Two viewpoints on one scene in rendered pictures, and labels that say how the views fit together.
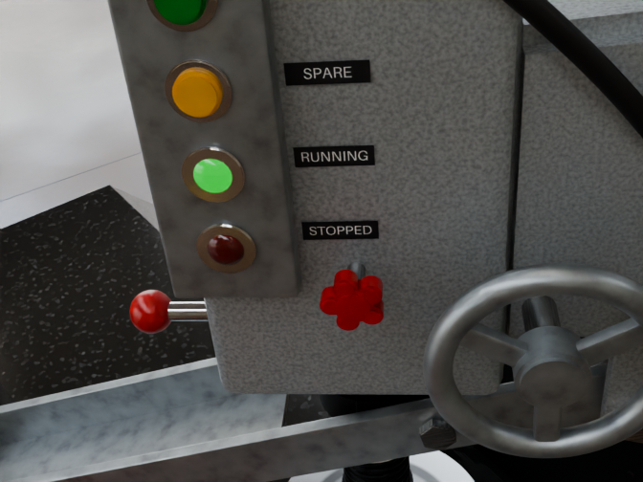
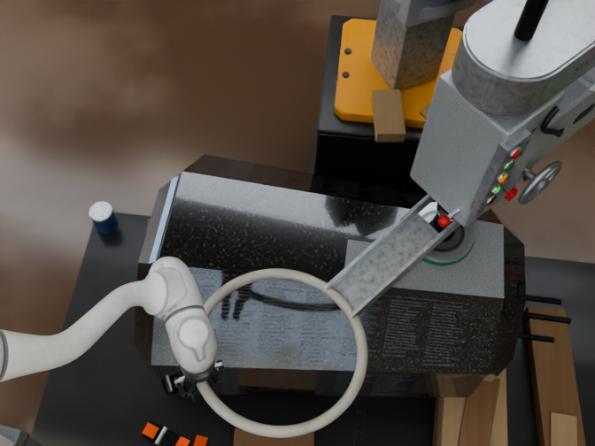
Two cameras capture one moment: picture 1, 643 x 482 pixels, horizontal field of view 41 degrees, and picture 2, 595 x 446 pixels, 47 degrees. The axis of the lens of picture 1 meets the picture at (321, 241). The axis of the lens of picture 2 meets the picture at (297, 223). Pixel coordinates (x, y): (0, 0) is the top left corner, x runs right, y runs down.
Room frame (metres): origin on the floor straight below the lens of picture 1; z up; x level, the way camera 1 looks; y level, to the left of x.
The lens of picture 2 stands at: (0.20, 1.07, 2.75)
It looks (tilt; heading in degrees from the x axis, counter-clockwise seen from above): 60 degrees down; 310
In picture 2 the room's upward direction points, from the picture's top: 3 degrees clockwise
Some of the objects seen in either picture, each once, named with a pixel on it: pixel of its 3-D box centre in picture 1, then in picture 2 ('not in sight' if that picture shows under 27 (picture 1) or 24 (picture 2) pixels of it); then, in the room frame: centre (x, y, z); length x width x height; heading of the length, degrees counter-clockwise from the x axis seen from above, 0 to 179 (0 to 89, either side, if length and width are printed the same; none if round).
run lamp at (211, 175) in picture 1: (213, 173); not in sight; (0.42, 0.06, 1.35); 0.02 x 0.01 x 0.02; 82
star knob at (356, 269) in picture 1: (352, 286); (506, 190); (0.41, -0.02, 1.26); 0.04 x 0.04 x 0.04; 82
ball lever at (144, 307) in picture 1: (181, 311); (450, 216); (0.48, 0.11, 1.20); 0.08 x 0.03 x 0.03; 82
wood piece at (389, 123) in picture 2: not in sight; (388, 115); (0.97, -0.32, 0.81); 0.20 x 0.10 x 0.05; 134
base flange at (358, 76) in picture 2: not in sight; (402, 72); (1.08, -0.56, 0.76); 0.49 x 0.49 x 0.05; 36
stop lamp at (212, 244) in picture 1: (226, 248); not in sight; (0.42, 0.06, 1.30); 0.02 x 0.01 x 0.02; 82
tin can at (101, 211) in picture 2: not in sight; (104, 218); (1.82, 0.49, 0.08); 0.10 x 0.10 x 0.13
